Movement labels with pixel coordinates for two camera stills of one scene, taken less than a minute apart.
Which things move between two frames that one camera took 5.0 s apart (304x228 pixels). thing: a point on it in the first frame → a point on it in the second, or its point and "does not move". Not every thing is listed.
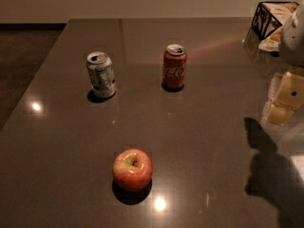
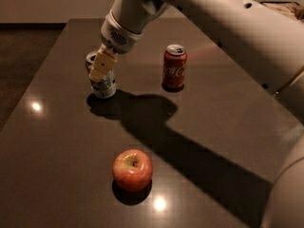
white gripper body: [294, 40] → [122, 39]
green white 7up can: [101, 74] does not move
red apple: [132, 169] does not move
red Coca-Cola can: [174, 67] does not move
